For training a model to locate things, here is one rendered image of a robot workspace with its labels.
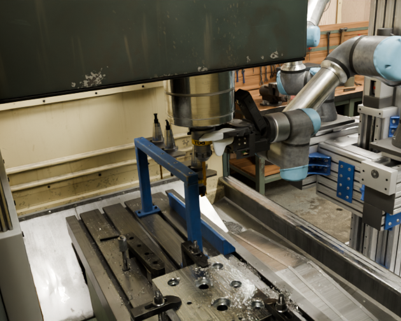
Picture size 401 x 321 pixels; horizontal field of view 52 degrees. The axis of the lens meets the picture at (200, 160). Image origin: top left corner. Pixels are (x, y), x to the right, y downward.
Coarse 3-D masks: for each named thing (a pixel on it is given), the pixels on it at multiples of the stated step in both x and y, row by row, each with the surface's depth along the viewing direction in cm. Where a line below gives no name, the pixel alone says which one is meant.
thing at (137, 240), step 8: (128, 240) 141; (136, 240) 141; (128, 248) 141; (136, 248) 136; (144, 248) 136; (128, 256) 142; (136, 256) 136; (144, 256) 132; (152, 256) 131; (144, 264) 131; (152, 264) 127; (160, 264) 127; (152, 272) 126; (160, 272) 125
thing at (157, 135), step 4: (156, 124) 156; (156, 128) 157; (160, 128) 158; (156, 132) 157; (160, 132) 158; (152, 136) 159; (156, 136) 157; (160, 136) 158; (156, 140) 158; (160, 140) 158
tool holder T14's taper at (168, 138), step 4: (164, 132) 148; (168, 132) 147; (164, 136) 149; (168, 136) 148; (172, 136) 149; (164, 140) 149; (168, 140) 148; (172, 140) 149; (164, 144) 149; (168, 144) 148; (172, 144) 149; (168, 148) 149
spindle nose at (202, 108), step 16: (176, 80) 86; (192, 80) 84; (208, 80) 85; (224, 80) 86; (176, 96) 87; (192, 96) 86; (208, 96) 86; (224, 96) 87; (176, 112) 89; (192, 112) 87; (208, 112) 87; (224, 112) 89
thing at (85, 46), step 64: (0, 0) 59; (64, 0) 63; (128, 0) 68; (192, 0) 73; (256, 0) 79; (0, 64) 62; (64, 64) 66; (128, 64) 71; (192, 64) 77; (256, 64) 84
